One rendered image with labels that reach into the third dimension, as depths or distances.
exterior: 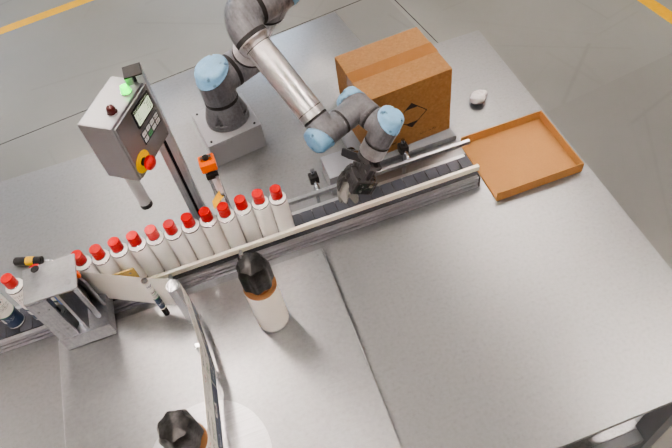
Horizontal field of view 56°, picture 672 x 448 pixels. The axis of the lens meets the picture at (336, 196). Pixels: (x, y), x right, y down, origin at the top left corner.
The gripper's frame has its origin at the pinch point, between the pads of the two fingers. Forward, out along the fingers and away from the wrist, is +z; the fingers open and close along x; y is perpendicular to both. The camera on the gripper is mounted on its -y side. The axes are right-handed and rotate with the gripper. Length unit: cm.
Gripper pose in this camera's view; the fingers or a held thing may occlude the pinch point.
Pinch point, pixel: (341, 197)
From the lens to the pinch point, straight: 193.4
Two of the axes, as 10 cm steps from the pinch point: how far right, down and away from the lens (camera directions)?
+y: 3.3, 7.3, -6.0
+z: -3.7, 6.9, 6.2
